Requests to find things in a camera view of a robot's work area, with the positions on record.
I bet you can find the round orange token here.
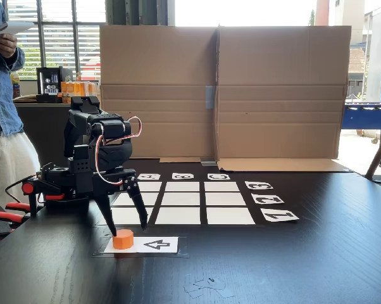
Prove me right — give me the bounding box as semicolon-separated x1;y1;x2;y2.
112;229;135;250

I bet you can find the white notebook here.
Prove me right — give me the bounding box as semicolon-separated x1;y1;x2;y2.
0;21;35;41

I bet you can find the white nine-square grid sheet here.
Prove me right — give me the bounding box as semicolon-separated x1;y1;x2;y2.
109;180;266;227

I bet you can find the person's hand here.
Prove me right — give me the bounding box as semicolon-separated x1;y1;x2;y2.
0;33;18;60

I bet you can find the white arrow paper sheet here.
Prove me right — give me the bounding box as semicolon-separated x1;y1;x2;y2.
103;236;180;254

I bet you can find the dark counter cabinet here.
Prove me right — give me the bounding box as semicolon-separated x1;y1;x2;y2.
13;94;101;168

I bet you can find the orange drink carton pack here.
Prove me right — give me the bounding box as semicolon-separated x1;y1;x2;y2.
60;80;100;105

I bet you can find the red black table clamp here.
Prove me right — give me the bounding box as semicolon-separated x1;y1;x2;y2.
0;180;66;241

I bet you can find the black mini fridge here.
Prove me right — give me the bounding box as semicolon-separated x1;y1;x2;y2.
36;66;73;104

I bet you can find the brown cardboard box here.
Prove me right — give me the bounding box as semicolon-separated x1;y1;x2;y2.
99;25;220;164
215;25;352;174

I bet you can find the standing person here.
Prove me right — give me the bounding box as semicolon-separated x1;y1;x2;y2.
0;0;41;248

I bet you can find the grey tape strip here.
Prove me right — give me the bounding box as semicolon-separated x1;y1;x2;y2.
204;85;217;110

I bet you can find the paper label number 3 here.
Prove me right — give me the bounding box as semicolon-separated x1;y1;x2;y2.
244;180;273;190

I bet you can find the yellow bottle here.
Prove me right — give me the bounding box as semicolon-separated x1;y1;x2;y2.
10;72;21;99

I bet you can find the paper label number 2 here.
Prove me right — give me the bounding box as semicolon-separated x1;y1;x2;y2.
251;193;285;205

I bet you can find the window with blinds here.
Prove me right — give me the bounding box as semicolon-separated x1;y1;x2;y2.
6;0;108;80

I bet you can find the paper label number 1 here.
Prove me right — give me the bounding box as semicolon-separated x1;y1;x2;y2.
259;209;301;223

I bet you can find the blue foosball table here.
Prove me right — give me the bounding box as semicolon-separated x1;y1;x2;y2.
341;101;381;145

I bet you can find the black slanted metal leg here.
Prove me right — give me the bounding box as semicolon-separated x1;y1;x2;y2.
364;120;381;180

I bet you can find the red white servo cable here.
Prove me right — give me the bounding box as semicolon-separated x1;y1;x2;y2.
95;115;143;186

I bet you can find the black power cable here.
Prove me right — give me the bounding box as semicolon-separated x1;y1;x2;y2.
5;179;41;203

